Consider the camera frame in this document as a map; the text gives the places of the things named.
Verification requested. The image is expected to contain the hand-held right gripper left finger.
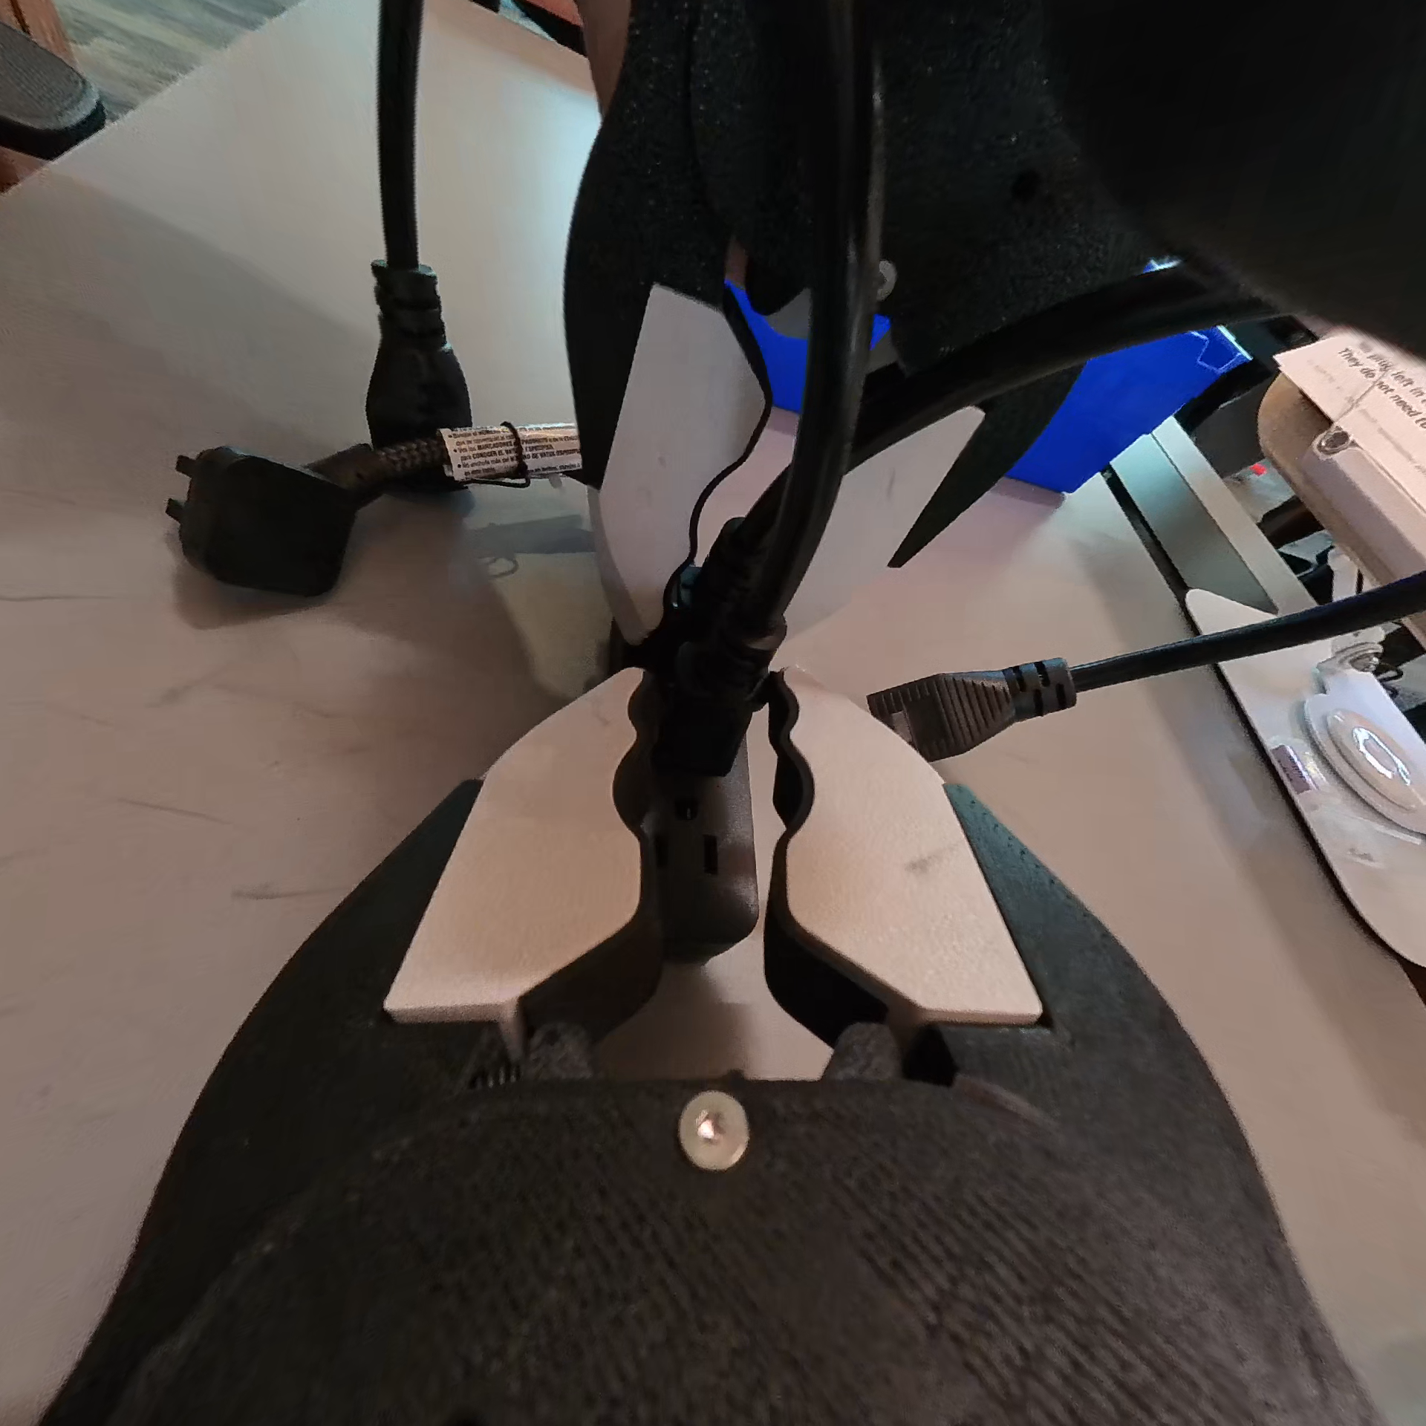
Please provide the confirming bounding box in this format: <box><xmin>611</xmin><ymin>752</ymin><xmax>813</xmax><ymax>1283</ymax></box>
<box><xmin>382</xmin><ymin>665</ymin><xmax>666</xmax><ymax>1054</ymax></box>

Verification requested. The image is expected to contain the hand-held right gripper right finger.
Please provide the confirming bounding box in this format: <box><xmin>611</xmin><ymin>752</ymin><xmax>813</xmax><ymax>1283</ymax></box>
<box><xmin>761</xmin><ymin>665</ymin><xmax>1048</xmax><ymax>1054</ymax></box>

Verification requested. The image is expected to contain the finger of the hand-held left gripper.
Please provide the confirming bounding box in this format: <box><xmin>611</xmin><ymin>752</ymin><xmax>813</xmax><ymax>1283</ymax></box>
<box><xmin>778</xmin><ymin>404</ymin><xmax>990</xmax><ymax>671</ymax></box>
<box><xmin>584</xmin><ymin>278</ymin><xmax>781</xmax><ymax>650</ymax></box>

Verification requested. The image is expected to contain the short black power cord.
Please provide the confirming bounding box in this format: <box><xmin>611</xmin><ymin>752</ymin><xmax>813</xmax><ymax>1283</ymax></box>
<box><xmin>669</xmin><ymin>261</ymin><xmax>1426</xmax><ymax>764</ymax></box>
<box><xmin>365</xmin><ymin>0</ymin><xmax>893</xmax><ymax>781</ymax></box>

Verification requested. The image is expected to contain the blue plastic bin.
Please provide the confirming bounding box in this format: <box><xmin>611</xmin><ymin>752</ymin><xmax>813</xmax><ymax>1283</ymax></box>
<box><xmin>722</xmin><ymin>278</ymin><xmax>1256</xmax><ymax>497</ymax></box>

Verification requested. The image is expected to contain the round white puck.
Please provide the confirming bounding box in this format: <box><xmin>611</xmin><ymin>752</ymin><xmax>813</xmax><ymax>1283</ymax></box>
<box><xmin>1304</xmin><ymin>682</ymin><xmax>1426</xmax><ymax>834</ymax></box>

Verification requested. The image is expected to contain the black chair armrest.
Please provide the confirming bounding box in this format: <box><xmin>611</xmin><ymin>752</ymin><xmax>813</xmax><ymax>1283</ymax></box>
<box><xmin>0</xmin><ymin>22</ymin><xmax>109</xmax><ymax>171</ymax></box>

